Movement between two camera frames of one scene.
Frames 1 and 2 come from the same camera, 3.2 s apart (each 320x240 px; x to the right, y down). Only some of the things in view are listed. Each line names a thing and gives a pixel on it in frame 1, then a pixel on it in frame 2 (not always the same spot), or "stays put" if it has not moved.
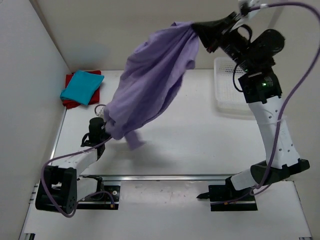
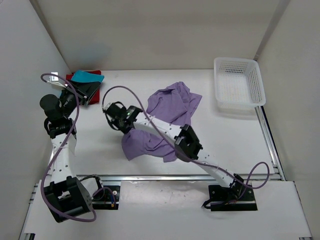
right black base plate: [218, 193] stays put
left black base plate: [107, 197] stays put
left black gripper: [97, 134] to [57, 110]
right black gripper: [210, 33] to [126, 129]
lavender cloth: [151, 81] to [174, 103]
